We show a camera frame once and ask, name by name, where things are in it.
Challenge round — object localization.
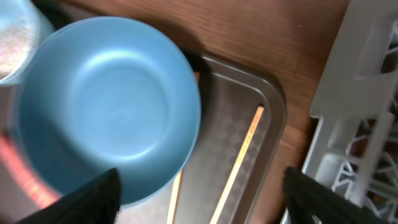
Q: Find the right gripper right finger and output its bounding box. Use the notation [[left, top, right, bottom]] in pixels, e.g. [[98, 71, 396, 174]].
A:
[[282, 166, 388, 224]]

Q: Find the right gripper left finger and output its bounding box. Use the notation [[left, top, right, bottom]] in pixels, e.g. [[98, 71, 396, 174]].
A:
[[17, 168, 121, 224]]

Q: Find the short wooden chopstick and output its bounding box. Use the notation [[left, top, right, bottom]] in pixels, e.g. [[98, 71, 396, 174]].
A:
[[167, 171, 183, 224]]

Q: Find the long wooden chopstick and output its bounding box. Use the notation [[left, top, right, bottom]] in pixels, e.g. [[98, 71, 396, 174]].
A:
[[210, 106, 264, 224]]

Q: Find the dark blue plate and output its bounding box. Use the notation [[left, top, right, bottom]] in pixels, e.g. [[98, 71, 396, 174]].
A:
[[11, 16, 201, 207]]

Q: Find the light blue small bowl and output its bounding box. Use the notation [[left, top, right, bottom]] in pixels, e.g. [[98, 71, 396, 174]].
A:
[[1, 0, 55, 85]]

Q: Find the grey dishwasher rack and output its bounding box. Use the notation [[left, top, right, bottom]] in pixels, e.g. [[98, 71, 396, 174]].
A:
[[298, 0, 397, 223]]

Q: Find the orange carrot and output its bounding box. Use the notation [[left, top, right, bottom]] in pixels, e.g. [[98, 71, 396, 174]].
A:
[[1, 134, 60, 208]]

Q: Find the dark brown serving tray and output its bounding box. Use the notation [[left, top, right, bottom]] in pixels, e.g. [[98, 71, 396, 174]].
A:
[[117, 52, 287, 223]]

